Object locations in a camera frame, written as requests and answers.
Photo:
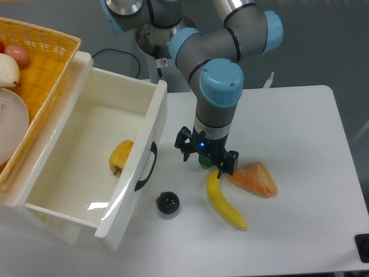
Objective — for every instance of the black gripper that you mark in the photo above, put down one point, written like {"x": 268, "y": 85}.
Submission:
{"x": 214, "y": 149}

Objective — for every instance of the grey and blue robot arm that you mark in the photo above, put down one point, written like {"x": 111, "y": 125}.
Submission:
{"x": 208, "y": 62}

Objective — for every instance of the white drawer cabinet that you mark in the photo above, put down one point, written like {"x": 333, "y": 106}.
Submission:
{"x": 21, "y": 178}

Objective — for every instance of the green toy bell pepper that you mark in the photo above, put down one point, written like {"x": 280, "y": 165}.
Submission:
{"x": 204, "y": 161}

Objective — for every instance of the yellow toy banana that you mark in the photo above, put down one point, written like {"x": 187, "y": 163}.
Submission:
{"x": 221, "y": 204}

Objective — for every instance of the orange toy bread slice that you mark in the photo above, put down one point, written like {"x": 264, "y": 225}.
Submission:
{"x": 256, "y": 178}

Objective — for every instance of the dark purple toy fruit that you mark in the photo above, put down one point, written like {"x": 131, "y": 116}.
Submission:
{"x": 167, "y": 202}

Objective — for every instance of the yellow toy bell pepper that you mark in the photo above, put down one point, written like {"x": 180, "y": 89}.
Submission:
{"x": 119, "y": 157}

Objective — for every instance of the black device at edge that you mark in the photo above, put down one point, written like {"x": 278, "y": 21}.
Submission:
{"x": 362, "y": 244}

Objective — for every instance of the yellow woven basket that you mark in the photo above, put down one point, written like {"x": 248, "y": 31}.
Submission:
{"x": 51, "y": 53}

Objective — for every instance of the white plate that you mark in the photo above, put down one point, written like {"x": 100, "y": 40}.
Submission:
{"x": 14, "y": 123}

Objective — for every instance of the white toy pear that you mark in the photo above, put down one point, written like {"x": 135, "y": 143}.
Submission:
{"x": 10, "y": 72}

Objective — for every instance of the pink toy fruit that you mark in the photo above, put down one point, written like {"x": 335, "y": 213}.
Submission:
{"x": 18, "y": 54}

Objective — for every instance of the red toy fruit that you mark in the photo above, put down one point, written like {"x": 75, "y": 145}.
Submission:
{"x": 2, "y": 47}

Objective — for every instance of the white table frame bracket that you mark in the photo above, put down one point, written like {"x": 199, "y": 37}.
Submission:
{"x": 268, "y": 83}

